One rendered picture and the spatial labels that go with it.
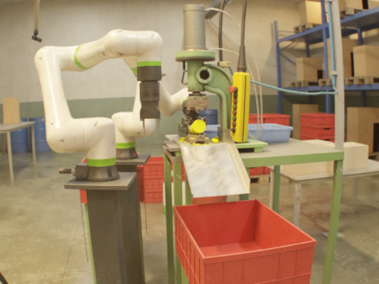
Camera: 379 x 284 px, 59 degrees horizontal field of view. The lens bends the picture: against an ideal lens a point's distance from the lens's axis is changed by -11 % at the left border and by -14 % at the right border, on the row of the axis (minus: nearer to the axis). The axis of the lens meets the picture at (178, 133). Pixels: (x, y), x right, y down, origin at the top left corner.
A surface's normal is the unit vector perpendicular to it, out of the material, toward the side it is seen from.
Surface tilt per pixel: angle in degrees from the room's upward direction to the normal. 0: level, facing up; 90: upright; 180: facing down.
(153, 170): 90
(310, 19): 90
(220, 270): 90
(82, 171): 81
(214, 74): 90
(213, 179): 30
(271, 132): 100
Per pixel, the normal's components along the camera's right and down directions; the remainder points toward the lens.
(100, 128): 0.51, -0.02
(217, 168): 0.05, -0.82
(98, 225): -0.04, 0.10
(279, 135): 0.15, 0.26
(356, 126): -0.99, 0.04
